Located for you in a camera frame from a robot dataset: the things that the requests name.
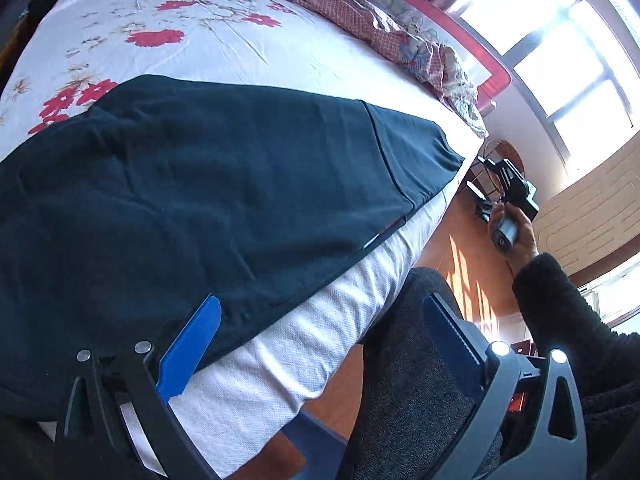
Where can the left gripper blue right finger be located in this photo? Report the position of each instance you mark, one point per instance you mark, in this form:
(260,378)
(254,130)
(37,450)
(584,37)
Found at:
(491,373)

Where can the white floral bed sheet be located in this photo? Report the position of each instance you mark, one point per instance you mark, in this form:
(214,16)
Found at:
(235,406)

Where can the person's right dark sleeve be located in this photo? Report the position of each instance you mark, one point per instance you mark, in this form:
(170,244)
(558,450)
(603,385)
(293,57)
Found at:
(605,364)

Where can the person's right hand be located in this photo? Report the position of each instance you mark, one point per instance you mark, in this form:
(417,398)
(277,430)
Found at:
(524,247)

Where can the red bed footboard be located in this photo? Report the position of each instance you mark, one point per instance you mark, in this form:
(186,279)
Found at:
(425,20)

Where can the bright window with frame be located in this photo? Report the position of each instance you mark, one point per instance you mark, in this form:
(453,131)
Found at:
(576,63)

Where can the pink patterned quilt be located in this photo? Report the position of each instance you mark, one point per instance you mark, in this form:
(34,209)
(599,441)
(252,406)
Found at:
(433,64)

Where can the black red striped sports pants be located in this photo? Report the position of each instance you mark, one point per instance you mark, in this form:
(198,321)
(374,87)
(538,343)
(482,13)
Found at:
(117,223)

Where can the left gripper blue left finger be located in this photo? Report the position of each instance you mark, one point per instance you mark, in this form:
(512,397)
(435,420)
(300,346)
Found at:
(92,440)

